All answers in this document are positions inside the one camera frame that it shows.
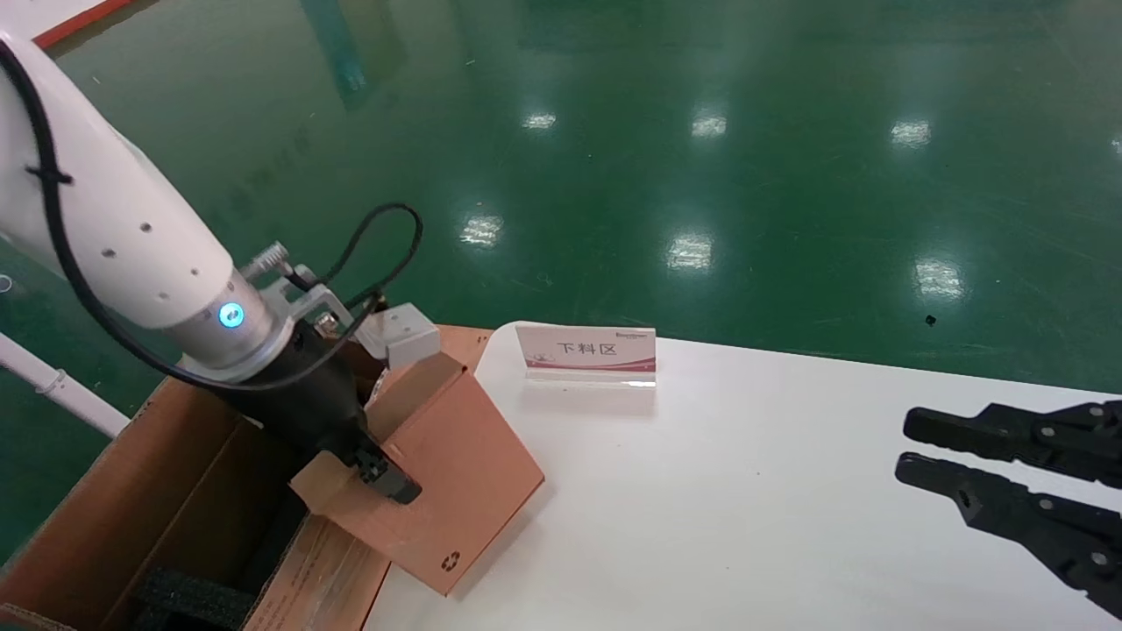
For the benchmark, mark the large cardboard box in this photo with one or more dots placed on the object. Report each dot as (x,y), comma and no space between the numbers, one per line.
(114,517)

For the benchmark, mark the white tube with clamp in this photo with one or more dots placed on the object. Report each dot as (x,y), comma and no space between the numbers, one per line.
(61,386)

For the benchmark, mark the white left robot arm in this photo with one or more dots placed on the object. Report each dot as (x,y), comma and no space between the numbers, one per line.
(131,237)

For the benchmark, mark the black foam pad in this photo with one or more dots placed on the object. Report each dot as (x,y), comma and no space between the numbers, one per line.
(188,600)

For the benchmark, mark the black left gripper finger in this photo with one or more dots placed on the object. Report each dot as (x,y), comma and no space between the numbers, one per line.
(394,484)

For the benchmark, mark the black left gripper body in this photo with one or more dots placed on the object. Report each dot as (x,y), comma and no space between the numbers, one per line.
(311,394)

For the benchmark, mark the plywood board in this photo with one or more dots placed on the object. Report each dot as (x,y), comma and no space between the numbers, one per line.
(465,343)

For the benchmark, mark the acrylic sign with Chinese text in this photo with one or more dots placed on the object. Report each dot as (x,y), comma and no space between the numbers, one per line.
(587,350)

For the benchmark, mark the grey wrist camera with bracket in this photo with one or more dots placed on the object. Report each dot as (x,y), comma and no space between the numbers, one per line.
(403,337)

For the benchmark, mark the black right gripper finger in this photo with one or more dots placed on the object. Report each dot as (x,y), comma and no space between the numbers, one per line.
(1034,434)
(1052,526)

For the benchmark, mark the small cardboard box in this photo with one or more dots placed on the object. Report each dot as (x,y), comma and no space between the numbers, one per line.
(465,473)

